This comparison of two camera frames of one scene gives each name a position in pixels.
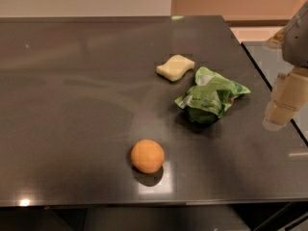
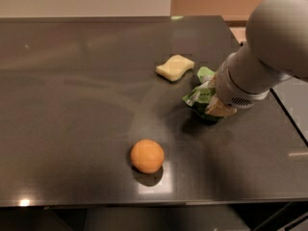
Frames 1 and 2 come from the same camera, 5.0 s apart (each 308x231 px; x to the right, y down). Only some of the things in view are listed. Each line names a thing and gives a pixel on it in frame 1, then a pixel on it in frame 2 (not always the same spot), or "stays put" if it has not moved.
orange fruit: x=146 y=156 stays put
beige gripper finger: x=289 y=94 to x=218 y=109
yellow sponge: x=174 y=67 stays put
